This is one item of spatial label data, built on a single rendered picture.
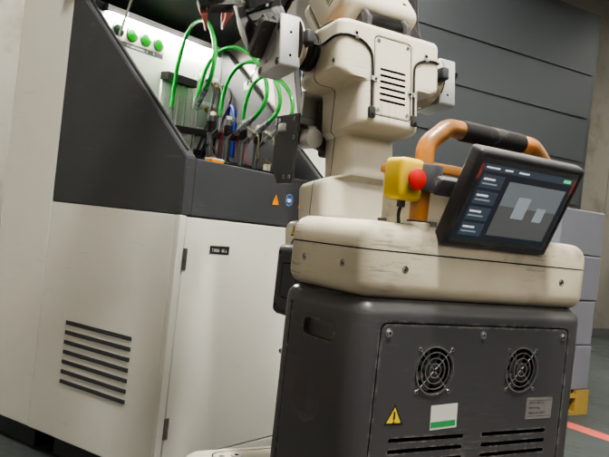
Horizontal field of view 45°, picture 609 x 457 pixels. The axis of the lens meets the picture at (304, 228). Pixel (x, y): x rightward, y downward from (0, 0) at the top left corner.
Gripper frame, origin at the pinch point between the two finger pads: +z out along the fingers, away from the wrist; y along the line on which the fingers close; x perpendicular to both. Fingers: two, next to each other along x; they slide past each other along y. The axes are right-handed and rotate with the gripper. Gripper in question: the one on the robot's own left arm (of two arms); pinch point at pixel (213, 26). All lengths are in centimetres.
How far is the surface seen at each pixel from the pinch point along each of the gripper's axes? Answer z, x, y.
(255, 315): 68, 55, -5
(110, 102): 23.3, 1.6, 30.8
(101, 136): 31.6, 6.8, 34.5
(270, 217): 48, 33, -13
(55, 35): 22, -34, 44
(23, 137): 51, -20, 58
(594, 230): 133, -10, -207
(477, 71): 245, -304, -325
